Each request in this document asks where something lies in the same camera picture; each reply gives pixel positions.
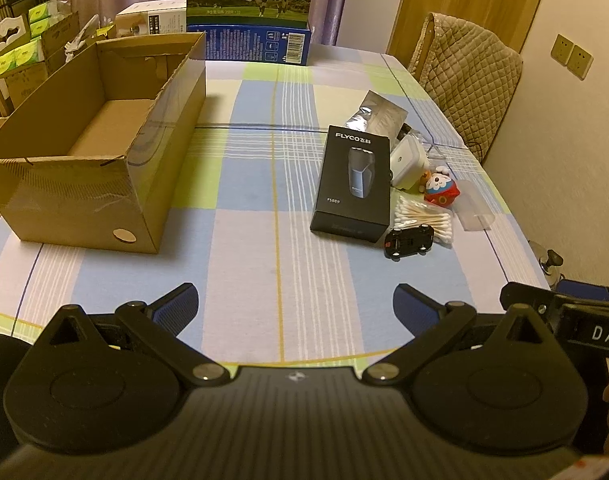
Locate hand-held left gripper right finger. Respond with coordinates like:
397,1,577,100
363,283,556,388

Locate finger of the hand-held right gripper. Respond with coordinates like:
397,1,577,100
555,279,609,303
499,281,559,315

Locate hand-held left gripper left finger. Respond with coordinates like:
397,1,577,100
34,282,226,388

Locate black toy car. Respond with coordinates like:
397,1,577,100
383,224,436,260

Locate bag of cotton swabs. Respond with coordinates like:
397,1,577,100
393,194,453,246

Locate red round doll toy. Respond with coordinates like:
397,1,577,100
418,165,463,209

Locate black shaver box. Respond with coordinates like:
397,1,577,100
309,124,393,245

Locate brown cardboard box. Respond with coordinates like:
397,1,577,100
0,31,208,255

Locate white square plastic container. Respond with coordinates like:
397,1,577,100
388,135,432,191

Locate silver foil bag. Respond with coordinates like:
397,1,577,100
345,90,410,144

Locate plaid tablecloth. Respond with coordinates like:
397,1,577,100
0,42,554,367

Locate quilted beige chair cover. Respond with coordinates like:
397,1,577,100
415,11,525,162

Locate brown storage carton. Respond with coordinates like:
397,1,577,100
0,10,81,112

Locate white product box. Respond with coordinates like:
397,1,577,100
115,0,188,39

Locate wooden door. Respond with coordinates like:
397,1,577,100
386,0,554,57

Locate blue milk carton box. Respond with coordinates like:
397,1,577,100
185,0,320,67

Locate white carved chair back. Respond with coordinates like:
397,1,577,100
0,14,34,117

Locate beige wall socket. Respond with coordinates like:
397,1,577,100
568,44,595,81
551,33,574,69

